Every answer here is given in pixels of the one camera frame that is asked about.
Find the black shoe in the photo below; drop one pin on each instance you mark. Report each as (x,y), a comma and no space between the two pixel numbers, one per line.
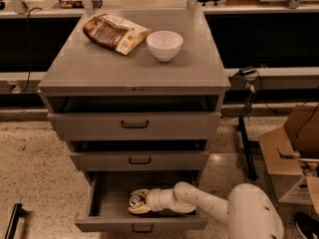
(307,226)

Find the black bar handle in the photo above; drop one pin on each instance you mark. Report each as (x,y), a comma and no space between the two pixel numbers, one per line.
(17,213)

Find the white bowl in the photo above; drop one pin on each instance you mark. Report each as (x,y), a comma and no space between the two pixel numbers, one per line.
(164,45)

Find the grey top drawer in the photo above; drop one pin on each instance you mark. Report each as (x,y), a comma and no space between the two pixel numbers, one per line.
(143,126)

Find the red coke can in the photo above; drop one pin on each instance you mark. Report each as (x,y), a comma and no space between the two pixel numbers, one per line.
(136,201)

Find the brown cardboard box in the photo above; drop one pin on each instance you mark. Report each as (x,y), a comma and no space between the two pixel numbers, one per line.
(291,157)

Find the grey open bottom drawer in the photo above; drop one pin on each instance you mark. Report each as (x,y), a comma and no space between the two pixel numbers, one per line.
(109,201)

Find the grey middle drawer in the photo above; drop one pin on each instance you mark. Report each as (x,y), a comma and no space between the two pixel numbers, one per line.
(139,161)

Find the grey drawer cabinet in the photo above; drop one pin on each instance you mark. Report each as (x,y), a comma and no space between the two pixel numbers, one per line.
(86,78)

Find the black power adapter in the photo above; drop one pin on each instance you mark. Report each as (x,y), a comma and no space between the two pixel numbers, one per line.
(247,71)

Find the black stand pole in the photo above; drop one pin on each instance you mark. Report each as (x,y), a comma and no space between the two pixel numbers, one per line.
(247,151)

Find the brown chip bag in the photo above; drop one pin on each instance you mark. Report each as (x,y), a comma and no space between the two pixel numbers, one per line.
(114,32)

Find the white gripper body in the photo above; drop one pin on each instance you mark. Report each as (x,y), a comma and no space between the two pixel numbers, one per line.
(154,200)

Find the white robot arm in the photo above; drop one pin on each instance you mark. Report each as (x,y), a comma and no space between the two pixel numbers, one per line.
(248,212)

